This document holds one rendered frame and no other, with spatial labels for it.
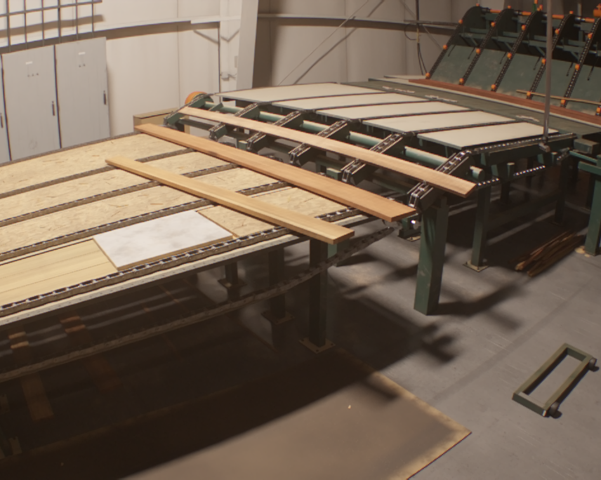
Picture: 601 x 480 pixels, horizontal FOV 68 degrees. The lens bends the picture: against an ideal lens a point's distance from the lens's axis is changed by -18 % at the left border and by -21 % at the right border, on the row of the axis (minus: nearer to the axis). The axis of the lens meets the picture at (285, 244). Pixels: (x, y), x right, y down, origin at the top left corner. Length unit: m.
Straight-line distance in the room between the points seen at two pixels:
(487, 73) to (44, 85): 6.65
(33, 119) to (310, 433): 6.07
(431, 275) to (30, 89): 5.88
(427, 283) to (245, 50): 5.84
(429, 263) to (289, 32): 7.14
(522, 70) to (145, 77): 5.96
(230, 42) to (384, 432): 7.40
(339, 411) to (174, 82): 6.94
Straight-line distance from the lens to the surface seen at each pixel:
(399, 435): 2.60
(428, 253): 3.41
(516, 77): 8.13
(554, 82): 7.84
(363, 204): 2.86
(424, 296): 3.54
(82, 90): 7.66
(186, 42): 8.87
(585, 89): 7.63
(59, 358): 2.36
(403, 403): 2.79
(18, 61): 7.49
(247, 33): 8.46
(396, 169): 3.44
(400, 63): 11.91
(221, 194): 3.06
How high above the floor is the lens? 1.81
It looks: 23 degrees down
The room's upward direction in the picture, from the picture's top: 1 degrees counter-clockwise
